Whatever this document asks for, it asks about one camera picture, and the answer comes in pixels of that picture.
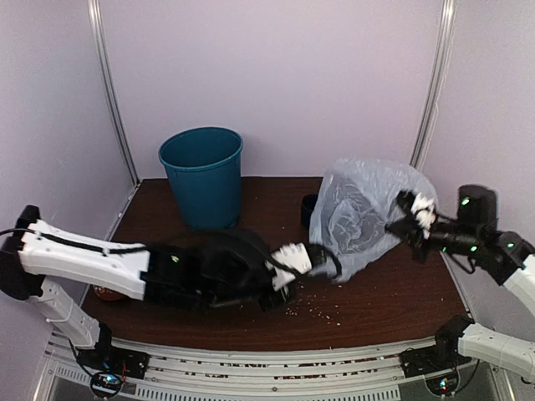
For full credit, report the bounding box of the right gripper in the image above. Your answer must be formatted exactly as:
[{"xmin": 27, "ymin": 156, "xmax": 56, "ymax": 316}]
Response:
[{"xmin": 385, "ymin": 216, "xmax": 484, "ymax": 263}]

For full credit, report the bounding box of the translucent blue plastic trash bag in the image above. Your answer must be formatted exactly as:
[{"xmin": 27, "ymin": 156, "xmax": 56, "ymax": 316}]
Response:
[{"xmin": 308, "ymin": 158, "xmax": 437, "ymax": 283}]

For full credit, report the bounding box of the teal plastic trash bin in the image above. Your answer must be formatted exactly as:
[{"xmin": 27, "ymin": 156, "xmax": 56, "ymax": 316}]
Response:
[{"xmin": 158, "ymin": 127, "xmax": 243, "ymax": 228}]

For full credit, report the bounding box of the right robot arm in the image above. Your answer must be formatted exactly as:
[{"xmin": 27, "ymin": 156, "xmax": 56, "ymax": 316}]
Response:
[{"xmin": 386, "ymin": 185, "xmax": 534, "ymax": 384}]

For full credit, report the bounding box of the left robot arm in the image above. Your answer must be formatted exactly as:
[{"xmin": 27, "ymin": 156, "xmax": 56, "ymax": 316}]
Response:
[{"xmin": 1, "ymin": 205, "xmax": 343, "ymax": 371}]

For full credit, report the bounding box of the dark blue enamel mug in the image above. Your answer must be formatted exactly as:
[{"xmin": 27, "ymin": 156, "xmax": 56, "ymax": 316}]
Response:
[{"xmin": 300, "ymin": 193, "xmax": 318, "ymax": 230}]

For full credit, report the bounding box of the red floral bowl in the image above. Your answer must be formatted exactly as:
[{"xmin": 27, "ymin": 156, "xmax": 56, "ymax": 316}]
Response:
[{"xmin": 93, "ymin": 286, "xmax": 125, "ymax": 302}]

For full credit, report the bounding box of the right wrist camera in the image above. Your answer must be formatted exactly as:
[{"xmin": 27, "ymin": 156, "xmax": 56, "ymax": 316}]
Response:
[{"xmin": 456, "ymin": 184, "xmax": 498, "ymax": 230}]

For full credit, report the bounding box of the right aluminium frame post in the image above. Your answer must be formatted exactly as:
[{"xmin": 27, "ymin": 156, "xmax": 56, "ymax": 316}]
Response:
[{"xmin": 410, "ymin": 0, "xmax": 458, "ymax": 171}]

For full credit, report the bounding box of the aluminium frame post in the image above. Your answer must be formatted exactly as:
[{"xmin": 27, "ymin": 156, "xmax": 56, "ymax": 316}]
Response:
[
  {"xmin": 410, "ymin": 0, "xmax": 458, "ymax": 171},
  {"xmin": 87, "ymin": 0, "xmax": 141, "ymax": 187}
]

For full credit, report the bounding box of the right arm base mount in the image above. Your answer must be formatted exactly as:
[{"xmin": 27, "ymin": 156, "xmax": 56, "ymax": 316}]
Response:
[{"xmin": 399, "ymin": 346, "xmax": 471, "ymax": 398}]

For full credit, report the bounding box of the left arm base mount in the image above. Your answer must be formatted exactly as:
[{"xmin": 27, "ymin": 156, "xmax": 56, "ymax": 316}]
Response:
[{"xmin": 74, "ymin": 347, "xmax": 150, "ymax": 399}]

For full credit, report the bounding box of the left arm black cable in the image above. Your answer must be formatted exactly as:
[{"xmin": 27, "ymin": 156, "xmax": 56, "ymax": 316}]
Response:
[{"xmin": 0, "ymin": 227, "xmax": 302, "ymax": 277}]

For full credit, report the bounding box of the left aluminium frame post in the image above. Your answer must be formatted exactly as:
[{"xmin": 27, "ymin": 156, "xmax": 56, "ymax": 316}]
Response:
[{"xmin": 87, "ymin": 0, "xmax": 141, "ymax": 187}]

